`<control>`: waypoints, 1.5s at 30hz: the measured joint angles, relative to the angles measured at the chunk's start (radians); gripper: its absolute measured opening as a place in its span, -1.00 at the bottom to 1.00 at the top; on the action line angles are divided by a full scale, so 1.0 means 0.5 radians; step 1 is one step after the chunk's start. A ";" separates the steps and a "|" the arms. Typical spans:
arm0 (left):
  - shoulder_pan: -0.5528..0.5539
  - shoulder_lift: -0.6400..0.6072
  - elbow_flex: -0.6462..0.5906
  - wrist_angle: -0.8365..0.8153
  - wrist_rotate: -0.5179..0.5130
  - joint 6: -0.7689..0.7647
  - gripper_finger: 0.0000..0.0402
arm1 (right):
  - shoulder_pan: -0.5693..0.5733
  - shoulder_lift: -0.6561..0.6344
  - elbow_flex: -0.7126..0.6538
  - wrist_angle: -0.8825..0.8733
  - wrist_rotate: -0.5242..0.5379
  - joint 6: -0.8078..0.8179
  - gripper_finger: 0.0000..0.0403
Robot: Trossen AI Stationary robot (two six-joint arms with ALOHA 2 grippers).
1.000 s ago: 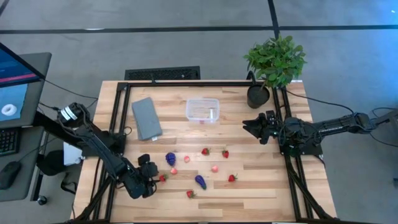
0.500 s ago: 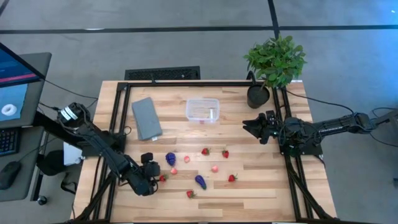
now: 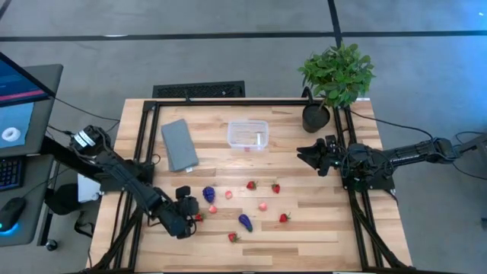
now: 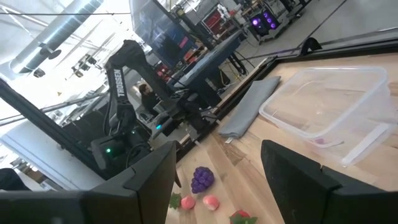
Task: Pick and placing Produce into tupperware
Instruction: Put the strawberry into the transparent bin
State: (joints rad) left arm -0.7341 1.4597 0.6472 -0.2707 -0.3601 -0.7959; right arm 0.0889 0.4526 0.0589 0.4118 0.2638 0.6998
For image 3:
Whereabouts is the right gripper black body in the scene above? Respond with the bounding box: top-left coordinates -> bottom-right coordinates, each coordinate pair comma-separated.
318,135 -> 343,177

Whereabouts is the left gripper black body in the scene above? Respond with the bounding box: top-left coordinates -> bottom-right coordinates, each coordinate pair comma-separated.
163,185 -> 201,240

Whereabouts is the purple toy eggplant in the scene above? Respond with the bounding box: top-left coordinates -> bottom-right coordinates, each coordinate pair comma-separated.
238,213 -> 254,233

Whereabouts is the clear plastic tupperware container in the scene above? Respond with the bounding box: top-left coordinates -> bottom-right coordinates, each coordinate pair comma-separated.
227,119 -> 270,152

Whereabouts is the green plant in black pot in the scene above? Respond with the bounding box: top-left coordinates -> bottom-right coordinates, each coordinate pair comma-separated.
298,41 -> 377,134

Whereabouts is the black perforated floor grille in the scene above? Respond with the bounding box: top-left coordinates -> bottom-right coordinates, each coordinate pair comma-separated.
151,80 -> 247,99

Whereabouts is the black stool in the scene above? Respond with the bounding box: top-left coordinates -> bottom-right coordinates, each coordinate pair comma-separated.
44,183 -> 83,216

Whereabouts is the grey metal floor stand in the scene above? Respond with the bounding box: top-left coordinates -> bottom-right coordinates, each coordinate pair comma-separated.
458,133 -> 487,154

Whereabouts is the grey computer desk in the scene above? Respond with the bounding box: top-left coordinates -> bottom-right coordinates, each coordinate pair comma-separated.
0,63 -> 65,248

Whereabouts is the black computer mouse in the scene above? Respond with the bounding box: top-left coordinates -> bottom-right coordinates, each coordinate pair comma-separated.
0,196 -> 28,232

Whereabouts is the black keyboard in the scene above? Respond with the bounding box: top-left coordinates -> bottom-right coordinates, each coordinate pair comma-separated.
0,155 -> 24,193

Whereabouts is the computer monitor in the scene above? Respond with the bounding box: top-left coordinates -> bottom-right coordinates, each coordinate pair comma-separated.
0,51 -> 57,158

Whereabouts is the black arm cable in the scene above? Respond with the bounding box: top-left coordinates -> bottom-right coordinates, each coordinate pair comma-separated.
348,109 -> 437,142

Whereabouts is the black aluminium rig frame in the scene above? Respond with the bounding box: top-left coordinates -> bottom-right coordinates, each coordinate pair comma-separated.
40,99 -> 415,274

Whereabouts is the black floor cable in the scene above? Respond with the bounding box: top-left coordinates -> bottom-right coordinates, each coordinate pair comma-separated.
450,131 -> 487,182

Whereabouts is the black desk cable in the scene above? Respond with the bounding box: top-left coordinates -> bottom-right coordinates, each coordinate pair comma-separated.
51,95 -> 121,123
46,120 -> 121,138

